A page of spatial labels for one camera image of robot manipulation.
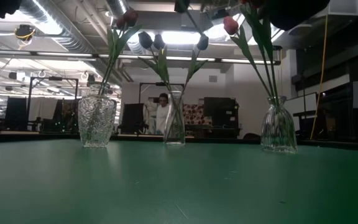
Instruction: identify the black cabinet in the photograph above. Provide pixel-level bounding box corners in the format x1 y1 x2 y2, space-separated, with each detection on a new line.
203 96 241 138

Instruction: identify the person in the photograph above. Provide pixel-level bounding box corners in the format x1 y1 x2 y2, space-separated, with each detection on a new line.
154 92 171 135

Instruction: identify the round cut-glass vase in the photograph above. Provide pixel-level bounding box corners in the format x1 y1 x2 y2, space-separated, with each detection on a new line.
77 83 117 149

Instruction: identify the ribbed narrow-neck glass vase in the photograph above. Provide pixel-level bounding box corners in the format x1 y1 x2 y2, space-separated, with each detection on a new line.
260 95 298 154

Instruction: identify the yellow cable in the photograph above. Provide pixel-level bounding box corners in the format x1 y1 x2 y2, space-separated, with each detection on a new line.
309 14 329 141

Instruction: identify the slim flared glass vase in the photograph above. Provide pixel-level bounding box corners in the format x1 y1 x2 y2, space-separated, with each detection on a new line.
163 90 186 146

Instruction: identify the green table mat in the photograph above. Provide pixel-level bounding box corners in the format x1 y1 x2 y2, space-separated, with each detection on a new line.
0 138 358 224

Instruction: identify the floral pattern sofa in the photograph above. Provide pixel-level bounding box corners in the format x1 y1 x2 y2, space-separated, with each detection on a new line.
182 104 209 126

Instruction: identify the LED light bar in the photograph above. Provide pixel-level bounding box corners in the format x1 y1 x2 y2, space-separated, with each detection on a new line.
166 55 282 65
0 49 109 59

